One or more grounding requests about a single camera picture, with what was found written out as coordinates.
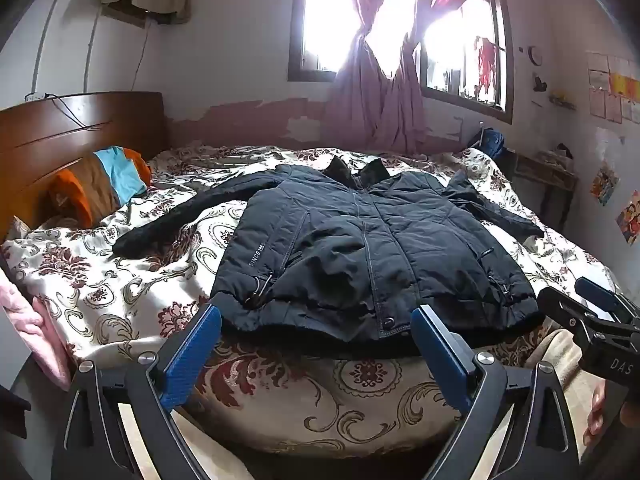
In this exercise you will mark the person's right hand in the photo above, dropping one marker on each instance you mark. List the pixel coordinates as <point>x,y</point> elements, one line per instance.
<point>596,415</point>

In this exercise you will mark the orange brown blue garment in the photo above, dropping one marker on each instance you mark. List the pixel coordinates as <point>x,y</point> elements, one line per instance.
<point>95,180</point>

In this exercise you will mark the red hanging garment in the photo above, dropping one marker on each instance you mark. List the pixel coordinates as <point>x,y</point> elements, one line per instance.
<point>486,67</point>

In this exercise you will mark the round wall clock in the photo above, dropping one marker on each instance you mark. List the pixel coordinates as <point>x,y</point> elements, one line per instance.
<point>535,55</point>

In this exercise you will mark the small wall shelf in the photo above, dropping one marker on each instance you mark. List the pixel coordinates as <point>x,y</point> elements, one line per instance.
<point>561,100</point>

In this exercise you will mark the pink curtain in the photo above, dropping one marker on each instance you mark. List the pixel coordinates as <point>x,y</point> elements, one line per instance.
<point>355,90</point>
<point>400,100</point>

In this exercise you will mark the floral printed blanket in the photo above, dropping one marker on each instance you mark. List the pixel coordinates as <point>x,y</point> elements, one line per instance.
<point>125,300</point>

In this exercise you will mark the wooden desk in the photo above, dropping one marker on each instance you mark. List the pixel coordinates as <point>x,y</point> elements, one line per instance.
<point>545,170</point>

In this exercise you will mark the wooden headboard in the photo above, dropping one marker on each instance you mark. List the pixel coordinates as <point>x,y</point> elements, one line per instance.
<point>50,135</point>

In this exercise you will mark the dark wooden nightstand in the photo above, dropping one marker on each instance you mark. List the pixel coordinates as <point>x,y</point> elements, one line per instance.
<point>12,410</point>

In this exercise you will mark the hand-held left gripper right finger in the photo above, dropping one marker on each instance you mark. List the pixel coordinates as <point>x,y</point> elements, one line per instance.
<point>442,355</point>

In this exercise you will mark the blue bag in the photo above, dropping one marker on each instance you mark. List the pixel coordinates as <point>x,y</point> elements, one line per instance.
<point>492,141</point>

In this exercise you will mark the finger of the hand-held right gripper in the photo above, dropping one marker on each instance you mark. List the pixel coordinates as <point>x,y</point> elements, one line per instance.
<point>565,307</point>
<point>597,294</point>

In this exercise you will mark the white wall pipe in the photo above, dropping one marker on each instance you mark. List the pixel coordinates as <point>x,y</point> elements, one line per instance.
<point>47,35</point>
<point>91,55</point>

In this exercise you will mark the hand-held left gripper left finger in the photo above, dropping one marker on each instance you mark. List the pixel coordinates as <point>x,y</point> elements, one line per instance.
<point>192,355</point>

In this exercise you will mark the colourful wall sticker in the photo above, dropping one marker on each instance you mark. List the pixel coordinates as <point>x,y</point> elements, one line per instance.
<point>604,184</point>
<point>630,220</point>

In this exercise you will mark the dark framed window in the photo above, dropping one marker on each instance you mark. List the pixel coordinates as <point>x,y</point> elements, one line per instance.
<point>450,35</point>

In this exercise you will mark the black padded jacket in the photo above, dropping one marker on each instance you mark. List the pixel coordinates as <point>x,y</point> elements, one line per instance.
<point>350,240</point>

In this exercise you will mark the pink cloth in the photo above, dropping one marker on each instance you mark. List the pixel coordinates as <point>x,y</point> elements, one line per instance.
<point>30,325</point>

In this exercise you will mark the group of wall papers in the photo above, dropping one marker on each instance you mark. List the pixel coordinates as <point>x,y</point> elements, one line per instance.
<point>615,90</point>

